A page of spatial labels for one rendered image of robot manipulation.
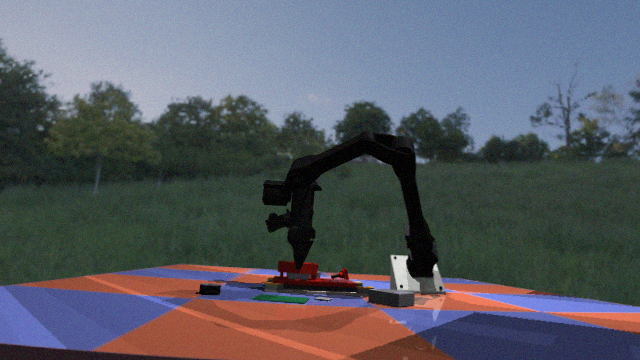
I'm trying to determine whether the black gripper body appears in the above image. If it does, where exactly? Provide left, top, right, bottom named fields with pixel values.
left=287, top=205, right=316, bottom=241

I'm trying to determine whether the green flat rectangular mat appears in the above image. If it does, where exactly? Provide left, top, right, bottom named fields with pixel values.
left=252, top=294, right=310, bottom=304

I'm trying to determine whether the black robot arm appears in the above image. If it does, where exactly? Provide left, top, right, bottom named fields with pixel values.
left=262, top=131, right=439, bottom=278

